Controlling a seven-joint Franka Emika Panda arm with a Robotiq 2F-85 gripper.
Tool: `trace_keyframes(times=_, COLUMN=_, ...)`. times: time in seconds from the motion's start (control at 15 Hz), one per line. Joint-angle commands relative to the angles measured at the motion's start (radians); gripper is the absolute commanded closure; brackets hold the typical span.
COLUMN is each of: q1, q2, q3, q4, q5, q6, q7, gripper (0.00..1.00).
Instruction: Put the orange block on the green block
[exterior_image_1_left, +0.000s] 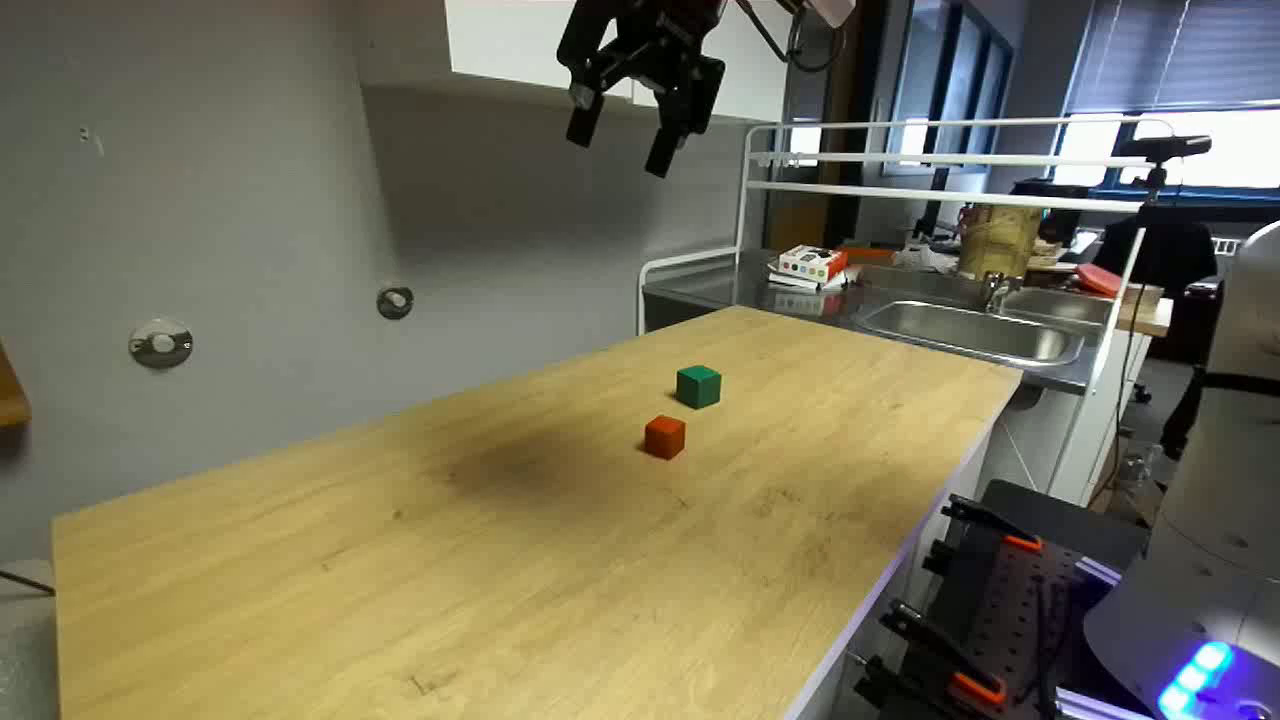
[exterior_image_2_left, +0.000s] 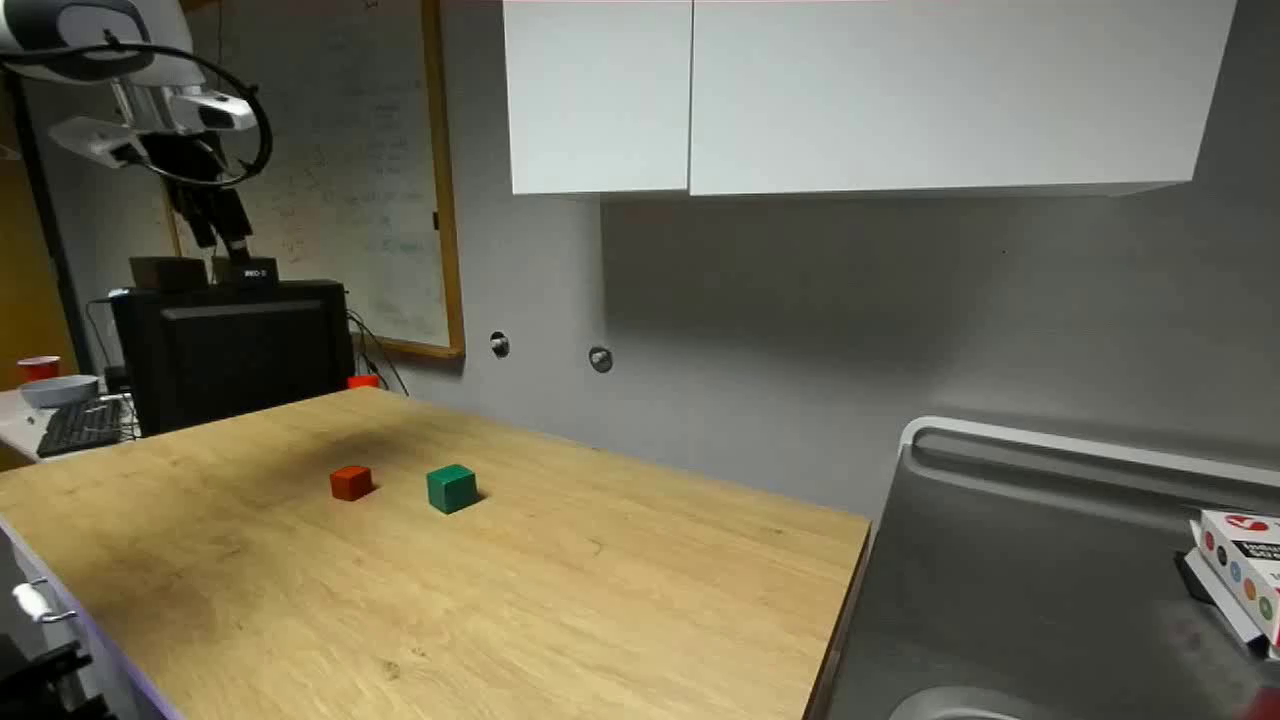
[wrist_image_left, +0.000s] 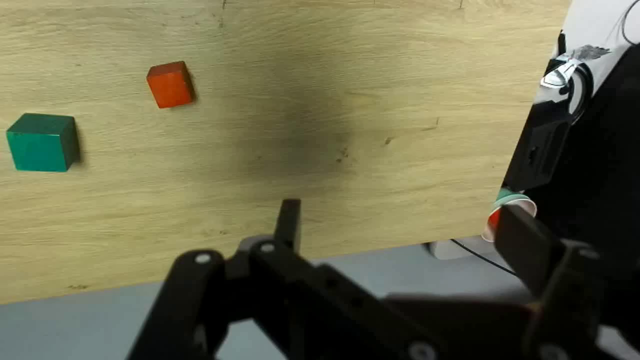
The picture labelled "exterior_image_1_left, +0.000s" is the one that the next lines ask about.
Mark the black camera on tripod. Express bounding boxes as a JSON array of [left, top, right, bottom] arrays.
[[1113, 137, 1213, 195]]

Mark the black clamp with orange tips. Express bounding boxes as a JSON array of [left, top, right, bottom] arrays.
[[855, 496, 1104, 720]]

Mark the round wall socket left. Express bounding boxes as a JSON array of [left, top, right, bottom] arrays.
[[130, 322, 198, 373]]

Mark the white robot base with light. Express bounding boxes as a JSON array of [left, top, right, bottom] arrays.
[[1085, 223, 1280, 720]]

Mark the round wall knob right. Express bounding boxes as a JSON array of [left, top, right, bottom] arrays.
[[378, 286, 415, 322]]

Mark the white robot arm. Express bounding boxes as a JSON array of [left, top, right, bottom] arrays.
[[558, 0, 855, 177]]

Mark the stainless steel sink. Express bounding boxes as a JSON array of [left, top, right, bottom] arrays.
[[855, 301, 1090, 373]]

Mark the green cube block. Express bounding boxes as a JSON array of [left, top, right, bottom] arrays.
[[677, 363, 722, 408]]

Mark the red white box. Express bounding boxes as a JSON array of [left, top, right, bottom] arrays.
[[772, 244, 854, 288]]

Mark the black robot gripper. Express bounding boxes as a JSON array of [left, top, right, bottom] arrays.
[[558, 0, 726, 177]]

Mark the orange cube block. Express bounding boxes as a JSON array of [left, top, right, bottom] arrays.
[[642, 415, 686, 461]]

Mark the white metal rack frame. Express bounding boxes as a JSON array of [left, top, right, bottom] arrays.
[[636, 118, 1152, 513]]

